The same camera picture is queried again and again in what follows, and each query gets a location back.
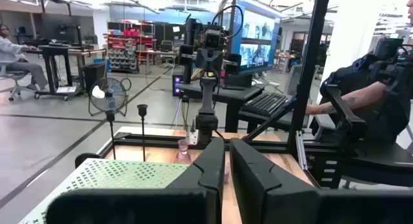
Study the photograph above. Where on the black computer tower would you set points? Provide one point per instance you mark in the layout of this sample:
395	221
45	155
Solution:
177	85

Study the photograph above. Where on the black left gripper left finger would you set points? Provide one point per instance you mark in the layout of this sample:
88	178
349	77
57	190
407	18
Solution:
193	201

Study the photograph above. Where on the green perforated metal shelf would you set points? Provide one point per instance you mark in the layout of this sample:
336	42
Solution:
113	175

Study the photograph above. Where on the person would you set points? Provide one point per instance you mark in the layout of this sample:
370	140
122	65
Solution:
355	98
13	53

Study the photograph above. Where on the office chair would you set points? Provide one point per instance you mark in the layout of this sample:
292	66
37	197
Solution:
13	76

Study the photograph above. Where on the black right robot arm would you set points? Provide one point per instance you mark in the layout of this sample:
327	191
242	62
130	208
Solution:
206	120

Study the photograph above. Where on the tall black candlestick holder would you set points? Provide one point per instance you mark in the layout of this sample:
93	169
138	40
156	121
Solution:
142	110

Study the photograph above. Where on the red parts bin shelf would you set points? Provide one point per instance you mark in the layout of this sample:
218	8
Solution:
129	43

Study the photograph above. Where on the black aluminium frame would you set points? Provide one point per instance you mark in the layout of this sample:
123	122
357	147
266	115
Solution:
309	72

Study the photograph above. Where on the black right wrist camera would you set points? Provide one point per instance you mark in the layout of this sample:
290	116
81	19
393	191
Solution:
213	40

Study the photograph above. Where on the black trash bin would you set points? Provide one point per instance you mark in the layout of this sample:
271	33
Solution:
93	75

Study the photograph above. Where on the large computer monitor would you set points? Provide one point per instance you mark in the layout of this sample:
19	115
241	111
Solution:
258	40

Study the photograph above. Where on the black standing desk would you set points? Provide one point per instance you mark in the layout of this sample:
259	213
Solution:
51	66

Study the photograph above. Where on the black floor fan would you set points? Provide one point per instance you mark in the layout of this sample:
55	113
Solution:
108	95

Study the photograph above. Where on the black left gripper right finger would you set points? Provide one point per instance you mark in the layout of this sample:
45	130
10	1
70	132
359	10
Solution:
274	204

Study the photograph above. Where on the black keyboard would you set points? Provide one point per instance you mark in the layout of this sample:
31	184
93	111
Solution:
266	104

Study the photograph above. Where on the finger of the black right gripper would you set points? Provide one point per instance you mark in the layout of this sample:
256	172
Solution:
233	63
186	55

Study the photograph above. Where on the pink ribbed glass candle holder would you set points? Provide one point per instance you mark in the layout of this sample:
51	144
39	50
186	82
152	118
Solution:
183	157

